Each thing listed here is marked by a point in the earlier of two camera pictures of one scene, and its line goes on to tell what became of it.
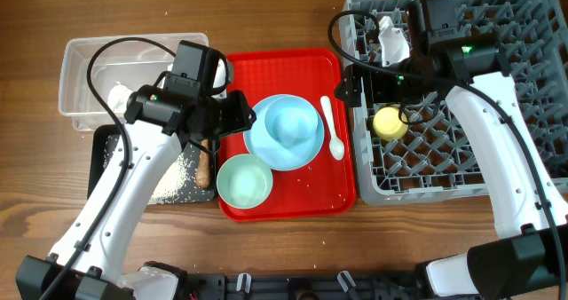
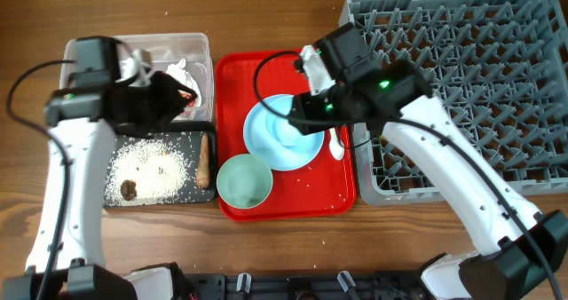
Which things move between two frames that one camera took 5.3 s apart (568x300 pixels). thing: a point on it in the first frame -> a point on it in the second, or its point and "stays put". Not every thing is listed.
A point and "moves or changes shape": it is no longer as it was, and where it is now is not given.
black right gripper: (353, 76) -> (311, 120)
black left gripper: (239, 120) -> (176, 101)
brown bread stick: (203, 178) stays put
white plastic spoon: (335, 145) stays put
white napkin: (119, 98) moves or changes shape
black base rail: (365, 286) stays put
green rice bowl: (244, 180) stays put
